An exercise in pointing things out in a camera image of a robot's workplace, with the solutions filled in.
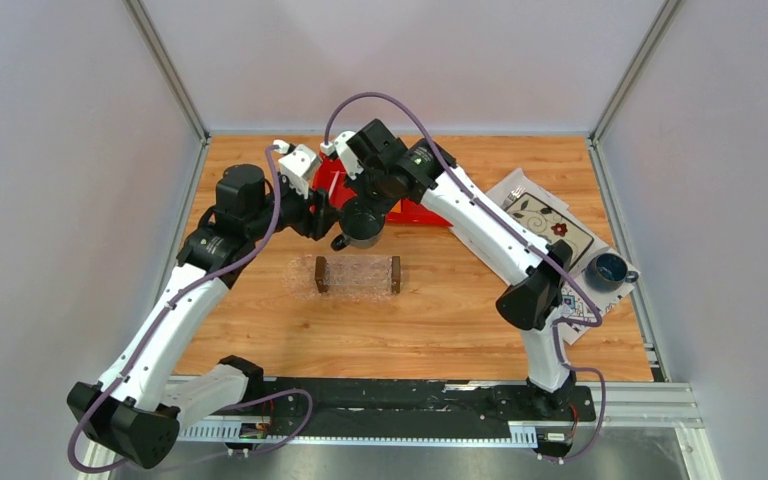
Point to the aluminium frame rail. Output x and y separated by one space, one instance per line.
642 431

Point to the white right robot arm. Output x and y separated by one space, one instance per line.
533 270

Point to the dark grey mug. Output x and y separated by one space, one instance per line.
360 225

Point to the white toothbrush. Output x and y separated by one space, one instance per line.
333 184

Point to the red three-compartment bin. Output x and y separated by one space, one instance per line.
404 212

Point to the clear textured acrylic tray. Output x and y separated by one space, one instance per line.
355 278

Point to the silver fork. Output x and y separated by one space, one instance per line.
512 197

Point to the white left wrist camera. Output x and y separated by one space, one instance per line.
298 164

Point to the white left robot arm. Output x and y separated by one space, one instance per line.
131 409

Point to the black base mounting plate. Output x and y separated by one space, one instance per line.
408 409

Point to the floral square plate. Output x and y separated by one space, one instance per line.
549 224

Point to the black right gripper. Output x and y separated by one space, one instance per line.
360 187

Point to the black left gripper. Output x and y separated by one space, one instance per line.
312 224

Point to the blue teacup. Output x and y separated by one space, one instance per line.
608 272

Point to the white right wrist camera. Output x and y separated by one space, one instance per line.
338 148

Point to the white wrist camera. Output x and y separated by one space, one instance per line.
298 164
338 148

